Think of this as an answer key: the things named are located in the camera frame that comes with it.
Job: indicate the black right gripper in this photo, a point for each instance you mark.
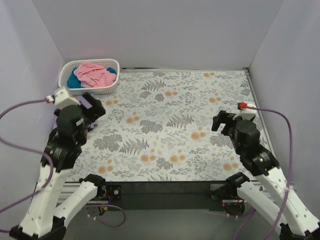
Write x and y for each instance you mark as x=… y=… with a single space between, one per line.
x=222 y=121

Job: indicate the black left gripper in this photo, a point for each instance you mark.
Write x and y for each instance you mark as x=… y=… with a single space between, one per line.
x=93 y=108

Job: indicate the purple t-shirt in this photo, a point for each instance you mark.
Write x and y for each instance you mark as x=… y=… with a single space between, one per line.
x=86 y=107

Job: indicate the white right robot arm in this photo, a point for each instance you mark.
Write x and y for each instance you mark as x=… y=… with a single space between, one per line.
x=281 y=206

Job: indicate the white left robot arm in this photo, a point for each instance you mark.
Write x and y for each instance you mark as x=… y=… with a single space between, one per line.
x=45 y=220

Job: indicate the teal t-shirt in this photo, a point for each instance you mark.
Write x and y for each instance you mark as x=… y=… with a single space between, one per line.
x=73 y=82

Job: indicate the pink t-shirt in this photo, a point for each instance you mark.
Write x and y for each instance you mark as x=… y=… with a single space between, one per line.
x=92 y=75

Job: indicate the white plastic laundry basket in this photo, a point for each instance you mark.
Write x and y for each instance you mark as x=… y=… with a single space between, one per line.
x=66 y=71

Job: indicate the floral patterned tablecloth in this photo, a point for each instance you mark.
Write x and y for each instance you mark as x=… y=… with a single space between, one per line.
x=157 y=127

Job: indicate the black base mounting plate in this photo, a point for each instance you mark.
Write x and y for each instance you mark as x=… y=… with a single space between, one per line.
x=164 y=195

